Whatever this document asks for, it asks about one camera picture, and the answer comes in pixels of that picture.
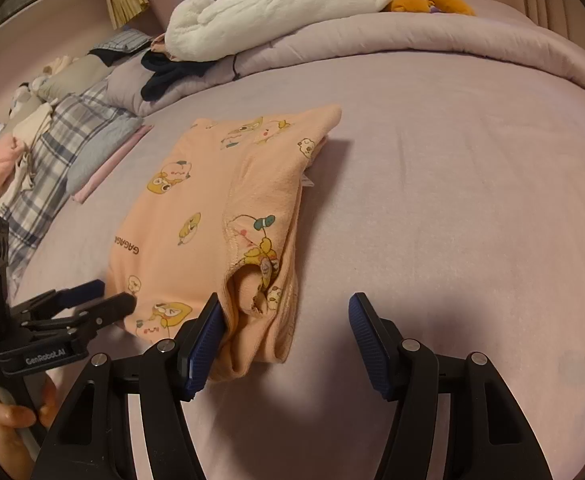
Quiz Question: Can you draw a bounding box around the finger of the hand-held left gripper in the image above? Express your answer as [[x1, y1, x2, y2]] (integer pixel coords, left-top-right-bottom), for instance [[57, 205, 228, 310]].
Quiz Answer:
[[22, 291, 139, 339], [10, 279, 106, 322]]

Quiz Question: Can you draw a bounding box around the white plush toy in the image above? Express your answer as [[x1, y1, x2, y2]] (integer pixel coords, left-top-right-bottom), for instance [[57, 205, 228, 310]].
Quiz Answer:
[[165, 0, 396, 64]]

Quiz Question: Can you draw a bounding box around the cream white garment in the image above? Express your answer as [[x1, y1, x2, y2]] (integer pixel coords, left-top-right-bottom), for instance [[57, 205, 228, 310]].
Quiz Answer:
[[11, 102, 59, 192]]

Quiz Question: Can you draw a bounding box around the orange cartoon print garment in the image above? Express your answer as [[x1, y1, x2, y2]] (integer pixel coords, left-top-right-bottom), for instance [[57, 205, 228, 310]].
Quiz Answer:
[[105, 105, 344, 384]]

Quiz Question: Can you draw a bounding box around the grey pillow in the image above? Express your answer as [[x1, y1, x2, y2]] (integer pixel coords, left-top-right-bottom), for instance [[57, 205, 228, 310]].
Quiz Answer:
[[36, 55, 114, 104]]

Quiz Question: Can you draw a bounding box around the blue striped pillow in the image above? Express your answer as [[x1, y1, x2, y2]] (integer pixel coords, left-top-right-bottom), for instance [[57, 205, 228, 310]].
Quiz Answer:
[[89, 29, 154, 57]]

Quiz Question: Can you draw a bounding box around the person's left hand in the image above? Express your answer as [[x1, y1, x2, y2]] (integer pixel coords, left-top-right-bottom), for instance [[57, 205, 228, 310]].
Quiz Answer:
[[0, 376, 58, 476]]

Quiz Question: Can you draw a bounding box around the dark navy cloth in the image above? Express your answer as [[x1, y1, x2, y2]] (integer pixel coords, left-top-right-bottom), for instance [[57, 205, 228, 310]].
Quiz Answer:
[[140, 52, 219, 102]]

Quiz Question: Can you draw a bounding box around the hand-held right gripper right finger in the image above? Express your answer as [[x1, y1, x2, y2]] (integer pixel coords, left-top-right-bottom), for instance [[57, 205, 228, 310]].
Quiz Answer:
[[349, 291, 553, 480]]

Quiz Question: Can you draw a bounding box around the pink bed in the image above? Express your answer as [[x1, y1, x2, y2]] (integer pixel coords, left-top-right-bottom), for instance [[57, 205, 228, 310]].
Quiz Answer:
[[12, 0, 585, 480]]

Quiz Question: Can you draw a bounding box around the grey-pink quilt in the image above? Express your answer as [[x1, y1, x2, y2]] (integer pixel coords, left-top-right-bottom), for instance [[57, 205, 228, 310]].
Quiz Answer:
[[106, 10, 585, 117]]

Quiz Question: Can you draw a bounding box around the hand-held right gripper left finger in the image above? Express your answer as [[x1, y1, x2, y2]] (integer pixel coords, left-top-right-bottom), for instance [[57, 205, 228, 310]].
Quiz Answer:
[[31, 292, 229, 480]]

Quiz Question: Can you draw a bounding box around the pink folded cloth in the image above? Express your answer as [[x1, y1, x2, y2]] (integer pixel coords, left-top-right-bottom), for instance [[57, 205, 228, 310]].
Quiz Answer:
[[71, 124, 154, 205]]

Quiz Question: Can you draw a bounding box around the plaid cloth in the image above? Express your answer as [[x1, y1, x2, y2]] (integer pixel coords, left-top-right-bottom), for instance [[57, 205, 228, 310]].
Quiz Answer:
[[0, 82, 146, 282]]

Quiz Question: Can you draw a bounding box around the blue-grey folded cloth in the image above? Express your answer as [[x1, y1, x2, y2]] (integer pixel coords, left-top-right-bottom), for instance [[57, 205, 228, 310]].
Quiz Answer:
[[66, 115, 144, 194]]

